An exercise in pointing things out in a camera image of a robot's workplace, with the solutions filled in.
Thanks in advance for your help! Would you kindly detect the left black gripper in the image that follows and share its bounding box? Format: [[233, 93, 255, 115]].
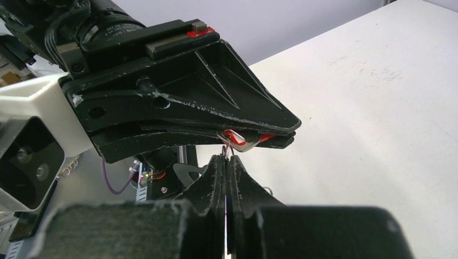
[[1, 1, 301, 133]]

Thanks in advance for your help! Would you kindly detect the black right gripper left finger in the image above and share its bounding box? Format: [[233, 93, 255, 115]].
[[28, 155, 225, 258]]

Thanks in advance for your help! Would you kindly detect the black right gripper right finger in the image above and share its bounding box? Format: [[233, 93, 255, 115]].
[[226, 156, 414, 258]]

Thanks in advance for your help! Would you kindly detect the red key tag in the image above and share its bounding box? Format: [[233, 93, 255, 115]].
[[217, 129, 276, 153]]

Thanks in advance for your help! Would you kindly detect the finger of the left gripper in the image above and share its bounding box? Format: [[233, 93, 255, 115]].
[[89, 123, 296, 163]]

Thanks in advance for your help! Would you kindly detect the left white cable duct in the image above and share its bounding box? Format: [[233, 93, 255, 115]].
[[134, 160, 150, 202]]

